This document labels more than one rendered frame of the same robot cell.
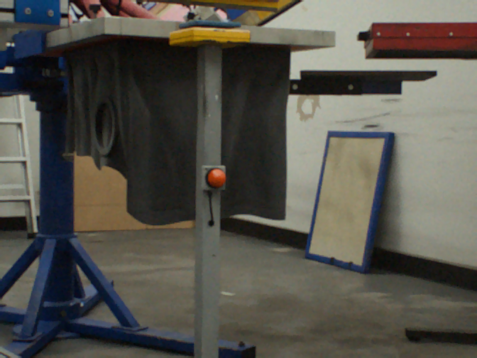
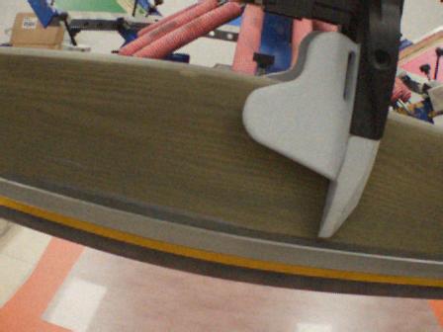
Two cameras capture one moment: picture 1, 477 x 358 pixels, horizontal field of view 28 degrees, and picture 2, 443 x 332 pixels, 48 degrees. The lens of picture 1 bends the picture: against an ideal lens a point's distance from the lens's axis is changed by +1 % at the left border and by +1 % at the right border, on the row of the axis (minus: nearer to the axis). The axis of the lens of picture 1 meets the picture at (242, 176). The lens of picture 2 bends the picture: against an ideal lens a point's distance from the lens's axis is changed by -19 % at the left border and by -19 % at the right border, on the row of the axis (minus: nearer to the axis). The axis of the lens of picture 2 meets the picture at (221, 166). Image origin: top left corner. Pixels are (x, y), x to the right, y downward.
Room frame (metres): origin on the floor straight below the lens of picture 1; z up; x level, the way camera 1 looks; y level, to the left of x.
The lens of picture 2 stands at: (2.08, 0.03, 1.17)
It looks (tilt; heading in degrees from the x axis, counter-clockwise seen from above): 14 degrees down; 27
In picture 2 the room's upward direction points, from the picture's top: 10 degrees clockwise
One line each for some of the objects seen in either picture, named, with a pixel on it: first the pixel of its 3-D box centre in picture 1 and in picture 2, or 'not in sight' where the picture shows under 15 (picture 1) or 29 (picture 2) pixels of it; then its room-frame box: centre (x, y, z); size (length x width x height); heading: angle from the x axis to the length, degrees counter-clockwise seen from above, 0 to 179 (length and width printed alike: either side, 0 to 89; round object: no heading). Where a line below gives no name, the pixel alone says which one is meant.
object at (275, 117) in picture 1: (207, 135); not in sight; (2.31, 0.08, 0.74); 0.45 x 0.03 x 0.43; 116
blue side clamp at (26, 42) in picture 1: (36, 43); not in sight; (2.67, 0.57, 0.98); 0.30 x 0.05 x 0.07; 26
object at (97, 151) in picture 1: (103, 112); not in sight; (2.45, 0.35, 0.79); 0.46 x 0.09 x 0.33; 26
